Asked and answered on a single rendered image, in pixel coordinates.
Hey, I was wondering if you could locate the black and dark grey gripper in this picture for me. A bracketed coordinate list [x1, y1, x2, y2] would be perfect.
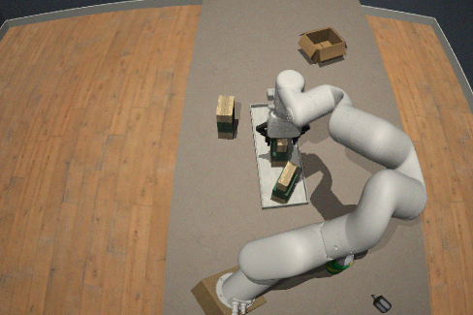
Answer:
[256, 110, 310, 146]

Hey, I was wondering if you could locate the green and yellow drink can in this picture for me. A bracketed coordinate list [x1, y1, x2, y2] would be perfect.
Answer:
[325, 255, 354, 274]

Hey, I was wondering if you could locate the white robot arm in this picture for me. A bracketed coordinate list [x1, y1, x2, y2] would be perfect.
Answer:
[215, 70, 427, 315]

